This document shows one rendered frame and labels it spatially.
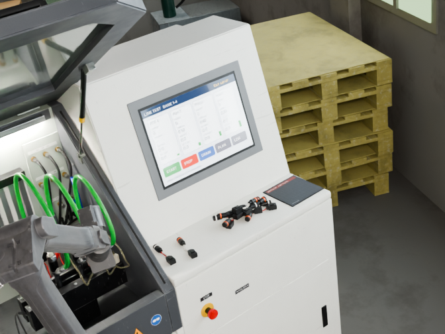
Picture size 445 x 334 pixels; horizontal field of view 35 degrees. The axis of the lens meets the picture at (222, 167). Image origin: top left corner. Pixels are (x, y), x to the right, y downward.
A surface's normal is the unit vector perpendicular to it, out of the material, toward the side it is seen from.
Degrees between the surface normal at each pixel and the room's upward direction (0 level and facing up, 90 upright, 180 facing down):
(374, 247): 0
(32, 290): 92
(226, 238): 0
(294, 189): 0
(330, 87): 90
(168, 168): 76
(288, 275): 90
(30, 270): 92
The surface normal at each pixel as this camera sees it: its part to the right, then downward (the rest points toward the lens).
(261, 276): 0.61, 0.30
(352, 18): 0.26, 0.43
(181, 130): 0.55, 0.08
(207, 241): -0.14, -0.87
